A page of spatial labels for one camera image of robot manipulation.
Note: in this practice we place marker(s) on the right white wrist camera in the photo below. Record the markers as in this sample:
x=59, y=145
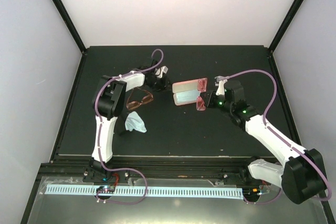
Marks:
x=219, y=83

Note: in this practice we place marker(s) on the right circuit board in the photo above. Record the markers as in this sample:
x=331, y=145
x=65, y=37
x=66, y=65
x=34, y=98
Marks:
x=255, y=191

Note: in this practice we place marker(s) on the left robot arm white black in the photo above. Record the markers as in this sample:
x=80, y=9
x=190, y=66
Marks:
x=108, y=103

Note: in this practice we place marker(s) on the left circuit board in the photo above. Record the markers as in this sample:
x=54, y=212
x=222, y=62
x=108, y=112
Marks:
x=105, y=189

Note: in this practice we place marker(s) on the white slotted cable duct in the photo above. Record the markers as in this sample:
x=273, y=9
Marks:
x=139, y=191

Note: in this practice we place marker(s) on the pink glasses case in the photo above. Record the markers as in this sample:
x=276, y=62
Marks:
x=184, y=86

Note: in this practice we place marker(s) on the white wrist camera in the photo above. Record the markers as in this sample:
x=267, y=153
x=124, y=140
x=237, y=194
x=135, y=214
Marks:
x=161, y=72
x=219, y=83

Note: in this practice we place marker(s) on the clear plastic sheet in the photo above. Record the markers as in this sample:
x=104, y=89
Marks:
x=164, y=201

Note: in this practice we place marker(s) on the circuit board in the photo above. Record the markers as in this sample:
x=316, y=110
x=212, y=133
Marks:
x=105, y=189
x=255, y=191

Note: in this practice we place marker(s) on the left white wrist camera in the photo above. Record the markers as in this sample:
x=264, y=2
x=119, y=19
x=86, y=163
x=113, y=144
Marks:
x=161, y=72

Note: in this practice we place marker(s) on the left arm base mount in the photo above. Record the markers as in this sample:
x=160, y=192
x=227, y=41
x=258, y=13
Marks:
x=99, y=175

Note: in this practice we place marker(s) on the light blue cleaning cloth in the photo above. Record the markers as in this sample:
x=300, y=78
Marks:
x=134, y=122

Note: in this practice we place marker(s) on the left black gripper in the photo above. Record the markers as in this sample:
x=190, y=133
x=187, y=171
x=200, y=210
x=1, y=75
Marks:
x=165, y=85

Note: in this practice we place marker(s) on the right black frame post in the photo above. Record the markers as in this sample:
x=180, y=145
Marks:
x=295, y=6

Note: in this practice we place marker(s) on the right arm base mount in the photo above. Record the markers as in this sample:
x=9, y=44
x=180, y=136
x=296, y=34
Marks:
x=236, y=175

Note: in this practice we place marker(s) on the black frame post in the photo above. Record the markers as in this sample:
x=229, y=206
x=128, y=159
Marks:
x=295, y=6
x=69, y=24

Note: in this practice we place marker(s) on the brown sunglasses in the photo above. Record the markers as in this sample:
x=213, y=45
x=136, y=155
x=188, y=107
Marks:
x=138, y=97

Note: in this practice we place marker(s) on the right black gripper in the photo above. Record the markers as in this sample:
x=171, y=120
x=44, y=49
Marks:
x=208, y=101

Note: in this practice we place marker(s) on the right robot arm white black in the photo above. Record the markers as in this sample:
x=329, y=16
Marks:
x=299, y=173

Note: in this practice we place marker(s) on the left black frame post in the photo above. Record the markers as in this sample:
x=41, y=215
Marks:
x=69, y=24

